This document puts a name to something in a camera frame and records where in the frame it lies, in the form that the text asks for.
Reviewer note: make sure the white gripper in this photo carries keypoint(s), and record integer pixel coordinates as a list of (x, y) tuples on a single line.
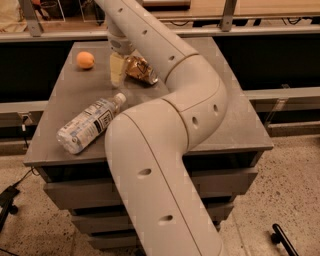
[(120, 45)]

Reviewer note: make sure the orange brown soda can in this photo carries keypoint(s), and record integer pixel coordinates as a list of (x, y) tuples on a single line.
[(138, 68)]

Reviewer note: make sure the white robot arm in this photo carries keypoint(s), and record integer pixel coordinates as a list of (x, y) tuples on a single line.
[(145, 143)]

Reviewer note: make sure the small orange fruit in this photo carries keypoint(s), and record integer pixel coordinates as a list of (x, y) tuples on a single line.
[(85, 60)]

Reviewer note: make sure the grey metal railing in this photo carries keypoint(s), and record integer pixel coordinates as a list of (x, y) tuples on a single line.
[(21, 23)]

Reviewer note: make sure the clear plastic water bottle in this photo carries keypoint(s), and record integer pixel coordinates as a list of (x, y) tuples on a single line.
[(82, 130)]

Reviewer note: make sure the top grey drawer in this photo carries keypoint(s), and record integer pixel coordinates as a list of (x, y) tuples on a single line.
[(213, 185)]

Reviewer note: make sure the grey drawer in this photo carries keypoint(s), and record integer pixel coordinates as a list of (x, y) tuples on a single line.
[(213, 185), (114, 240), (119, 220)]

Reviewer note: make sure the grey drawer cabinet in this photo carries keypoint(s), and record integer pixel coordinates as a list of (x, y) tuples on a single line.
[(238, 143)]

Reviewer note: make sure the black stand base left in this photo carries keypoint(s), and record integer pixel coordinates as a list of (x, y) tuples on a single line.
[(6, 204)]

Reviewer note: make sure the bottom grey drawer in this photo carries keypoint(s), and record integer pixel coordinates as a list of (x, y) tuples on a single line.
[(114, 240)]

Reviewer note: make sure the middle grey drawer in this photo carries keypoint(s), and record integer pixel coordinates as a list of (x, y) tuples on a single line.
[(119, 220)]

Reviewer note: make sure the black stand leg right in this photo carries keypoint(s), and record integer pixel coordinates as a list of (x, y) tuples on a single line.
[(279, 237)]

